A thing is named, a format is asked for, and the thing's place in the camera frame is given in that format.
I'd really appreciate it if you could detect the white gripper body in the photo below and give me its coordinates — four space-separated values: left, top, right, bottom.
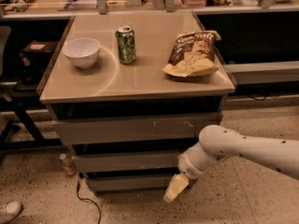
178 154 203 180

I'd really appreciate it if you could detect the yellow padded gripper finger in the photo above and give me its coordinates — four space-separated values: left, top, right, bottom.
164 174 189 203

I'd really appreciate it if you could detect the grey drawer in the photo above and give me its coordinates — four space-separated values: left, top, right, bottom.
72 150 180 173
52 112 222 146
86 174 173 192

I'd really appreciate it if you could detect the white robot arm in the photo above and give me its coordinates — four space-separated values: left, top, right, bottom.
164 125 299 203

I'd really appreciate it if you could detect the grey bottom drawer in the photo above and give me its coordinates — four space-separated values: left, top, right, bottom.
86 174 173 192

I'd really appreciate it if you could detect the grey drawer cabinet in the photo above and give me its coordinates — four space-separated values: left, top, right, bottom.
40 12 235 180

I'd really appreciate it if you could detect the grey top drawer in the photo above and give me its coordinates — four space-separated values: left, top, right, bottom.
52 112 222 146

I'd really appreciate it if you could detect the brown chip bag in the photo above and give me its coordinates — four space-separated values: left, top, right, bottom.
163 31 221 77

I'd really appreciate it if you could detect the plastic water bottle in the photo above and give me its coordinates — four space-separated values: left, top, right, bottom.
60 153 76 175

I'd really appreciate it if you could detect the green soda can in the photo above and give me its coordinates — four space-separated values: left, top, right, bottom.
115 25 135 64

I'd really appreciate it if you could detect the white bowl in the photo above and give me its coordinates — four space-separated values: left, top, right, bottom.
63 37 101 68

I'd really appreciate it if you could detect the white sneaker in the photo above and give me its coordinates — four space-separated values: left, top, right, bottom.
0 202 22 224

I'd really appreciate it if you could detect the black box with label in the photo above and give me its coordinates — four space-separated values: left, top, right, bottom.
21 40 58 53

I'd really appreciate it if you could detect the black power cable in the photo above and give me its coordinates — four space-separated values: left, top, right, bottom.
76 173 103 224

